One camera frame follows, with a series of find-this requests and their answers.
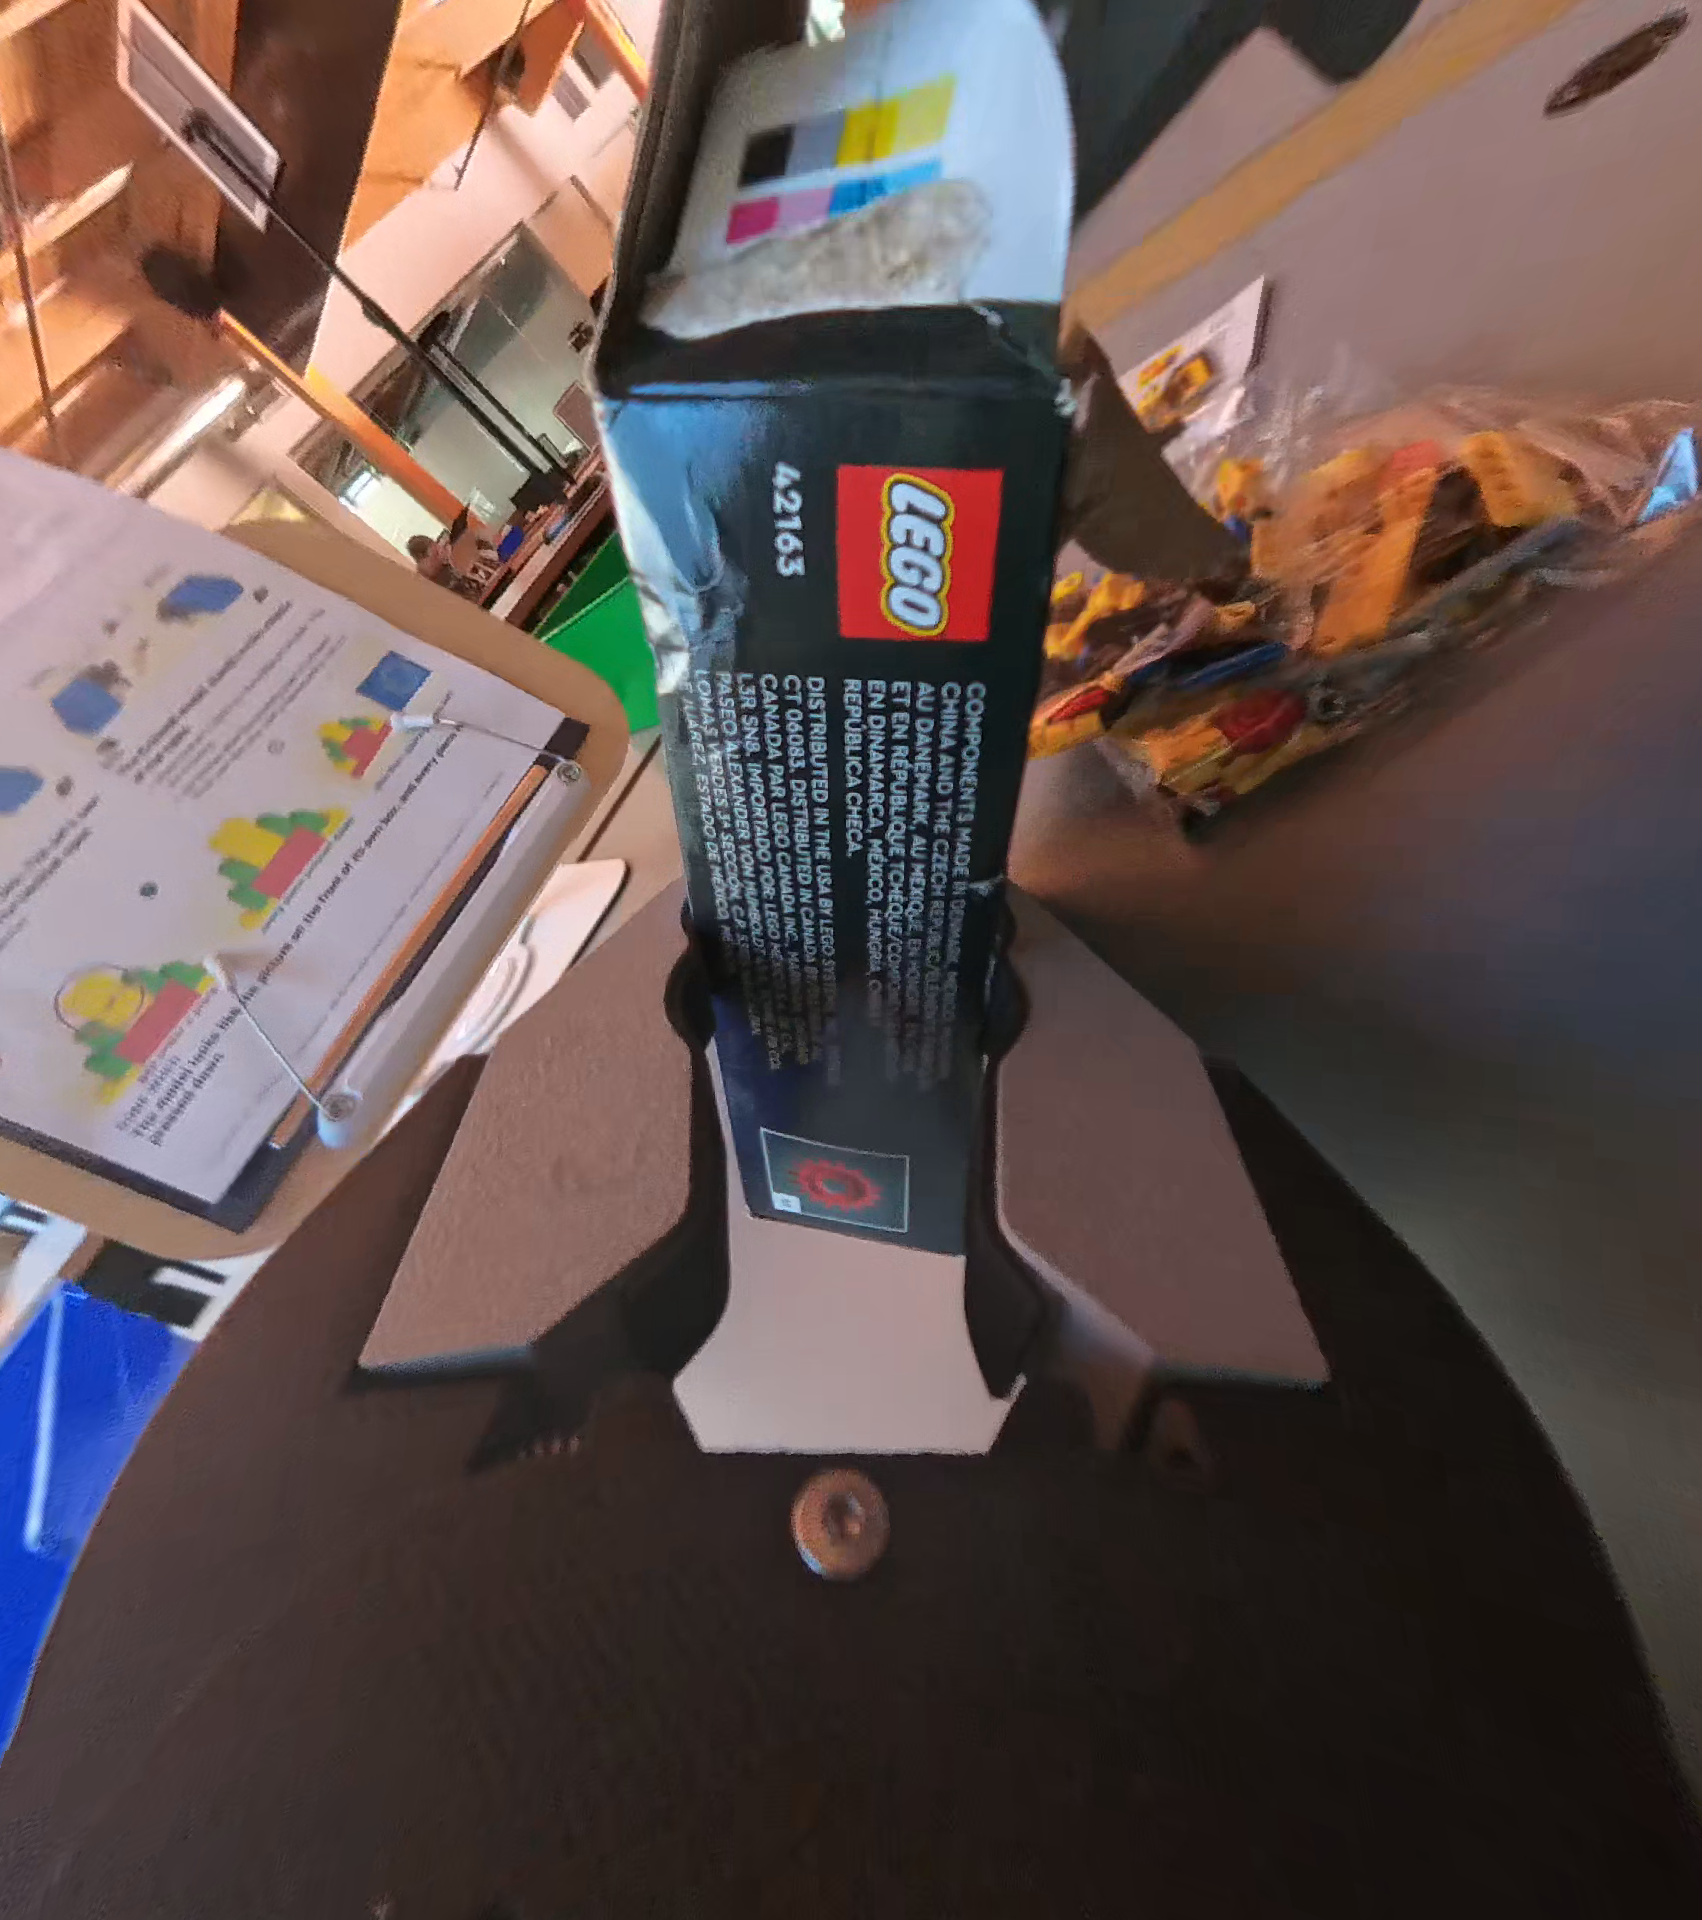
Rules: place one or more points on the wooden board with instruction sheets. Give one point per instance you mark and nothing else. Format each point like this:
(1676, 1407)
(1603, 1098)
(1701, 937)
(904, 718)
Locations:
(190, 780)

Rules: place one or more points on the clear bag of lego pieces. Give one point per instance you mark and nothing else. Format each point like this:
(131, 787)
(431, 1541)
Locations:
(1390, 570)

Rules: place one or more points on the black lego box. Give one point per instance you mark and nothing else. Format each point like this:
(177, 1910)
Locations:
(851, 750)

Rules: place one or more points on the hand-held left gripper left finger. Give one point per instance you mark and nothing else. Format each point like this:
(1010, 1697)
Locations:
(536, 1170)

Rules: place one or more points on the round floor port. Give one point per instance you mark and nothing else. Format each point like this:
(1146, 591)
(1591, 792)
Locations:
(1616, 62)

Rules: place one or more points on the green panel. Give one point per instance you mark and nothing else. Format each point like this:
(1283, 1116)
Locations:
(605, 661)

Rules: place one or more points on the lego instruction booklet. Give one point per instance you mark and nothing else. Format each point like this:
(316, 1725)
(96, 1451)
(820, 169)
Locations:
(1210, 352)

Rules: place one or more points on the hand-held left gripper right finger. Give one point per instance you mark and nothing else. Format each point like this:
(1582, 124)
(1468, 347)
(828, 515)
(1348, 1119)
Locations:
(1151, 1184)

